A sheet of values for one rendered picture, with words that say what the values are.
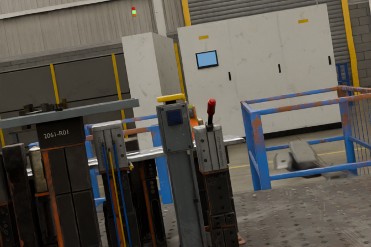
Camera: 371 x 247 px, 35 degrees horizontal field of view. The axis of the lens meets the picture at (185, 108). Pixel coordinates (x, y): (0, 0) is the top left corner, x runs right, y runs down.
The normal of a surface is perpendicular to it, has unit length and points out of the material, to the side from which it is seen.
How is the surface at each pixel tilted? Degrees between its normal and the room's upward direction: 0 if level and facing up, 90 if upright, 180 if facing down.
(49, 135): 90
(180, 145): 90
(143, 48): 90
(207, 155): 90
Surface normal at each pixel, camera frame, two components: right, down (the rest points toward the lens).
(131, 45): -0.12, 0.07
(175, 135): 0.12, 0.04
